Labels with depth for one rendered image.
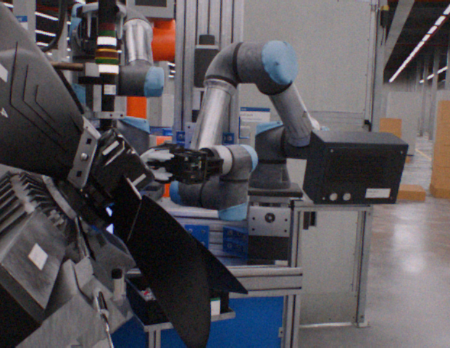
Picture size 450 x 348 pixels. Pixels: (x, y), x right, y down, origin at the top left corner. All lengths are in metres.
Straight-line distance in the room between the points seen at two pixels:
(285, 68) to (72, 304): 0.94
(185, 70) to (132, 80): 0.74
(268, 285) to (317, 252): 1.67
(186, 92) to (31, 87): 1.30
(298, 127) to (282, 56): 0.31
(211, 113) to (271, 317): 0.62
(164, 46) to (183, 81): 3.16
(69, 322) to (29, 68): 0.33
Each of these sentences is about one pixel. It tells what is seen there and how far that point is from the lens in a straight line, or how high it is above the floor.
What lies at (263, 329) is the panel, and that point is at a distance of 1.56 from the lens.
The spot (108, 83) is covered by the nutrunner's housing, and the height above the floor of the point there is 1.35.
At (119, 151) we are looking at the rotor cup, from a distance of 0.86.
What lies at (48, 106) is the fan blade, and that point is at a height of 1.30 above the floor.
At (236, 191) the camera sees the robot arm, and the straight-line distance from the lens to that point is 1.28.
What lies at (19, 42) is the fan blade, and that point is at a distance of 0.72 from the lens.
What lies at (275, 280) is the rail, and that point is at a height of 0.82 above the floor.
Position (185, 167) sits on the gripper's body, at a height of 1.18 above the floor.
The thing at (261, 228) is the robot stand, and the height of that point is 0.93.
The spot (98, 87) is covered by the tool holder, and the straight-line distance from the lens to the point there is 0.98.
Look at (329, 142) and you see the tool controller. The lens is 1.41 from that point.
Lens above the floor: 1.31
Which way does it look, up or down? 8 degrees down
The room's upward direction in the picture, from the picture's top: 2 degrees clockwise
